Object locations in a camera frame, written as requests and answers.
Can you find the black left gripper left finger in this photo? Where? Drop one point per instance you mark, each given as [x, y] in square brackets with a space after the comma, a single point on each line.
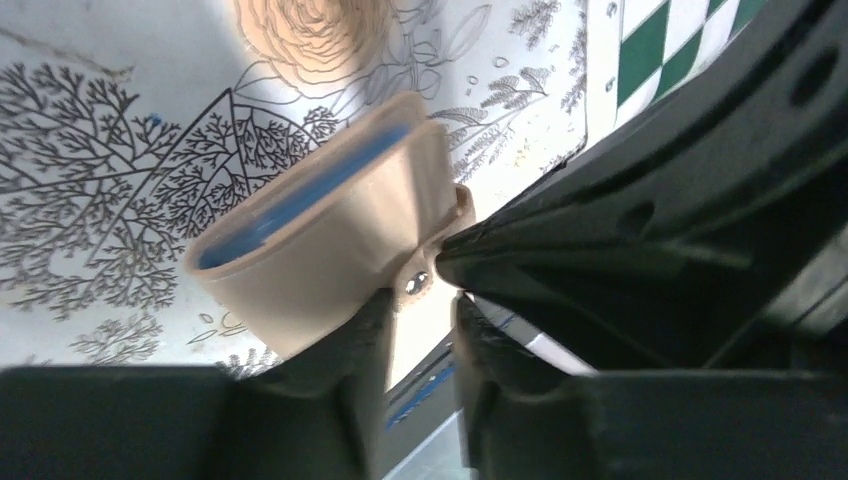
[317, 415]

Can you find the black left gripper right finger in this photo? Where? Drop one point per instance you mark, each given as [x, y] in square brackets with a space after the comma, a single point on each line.
[525, 419]

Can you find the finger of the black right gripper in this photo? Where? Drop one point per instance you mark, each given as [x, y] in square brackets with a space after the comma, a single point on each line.
[708, 232]

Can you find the blue credit card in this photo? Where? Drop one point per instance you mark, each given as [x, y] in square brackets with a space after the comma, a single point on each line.
[282, 212]

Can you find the green white chessboard mat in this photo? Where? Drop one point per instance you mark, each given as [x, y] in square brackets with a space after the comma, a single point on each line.
[638, 51]

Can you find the floral table mat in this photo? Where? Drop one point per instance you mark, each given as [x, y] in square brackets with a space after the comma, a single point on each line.
[127, 127]

